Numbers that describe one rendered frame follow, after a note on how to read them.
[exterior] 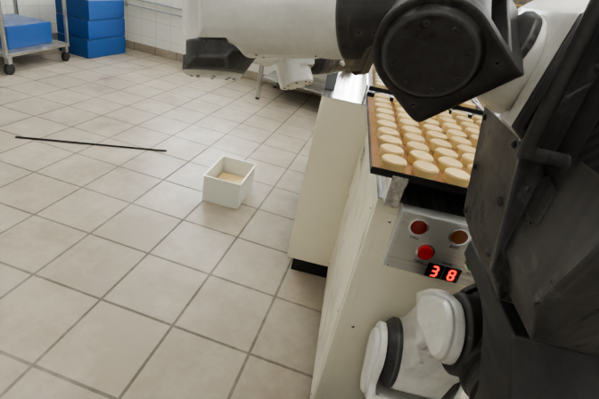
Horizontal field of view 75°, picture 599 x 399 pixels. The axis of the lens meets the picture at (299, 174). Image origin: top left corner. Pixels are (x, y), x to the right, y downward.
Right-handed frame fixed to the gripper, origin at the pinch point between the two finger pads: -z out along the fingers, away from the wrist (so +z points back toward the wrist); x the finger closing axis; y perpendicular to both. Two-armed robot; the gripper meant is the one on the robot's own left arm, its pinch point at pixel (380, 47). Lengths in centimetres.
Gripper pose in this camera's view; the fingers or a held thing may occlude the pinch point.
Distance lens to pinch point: 91.1
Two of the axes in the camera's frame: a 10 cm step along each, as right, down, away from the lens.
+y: -4.7, -7.2, 5.1
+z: -8.5, 2.1, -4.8
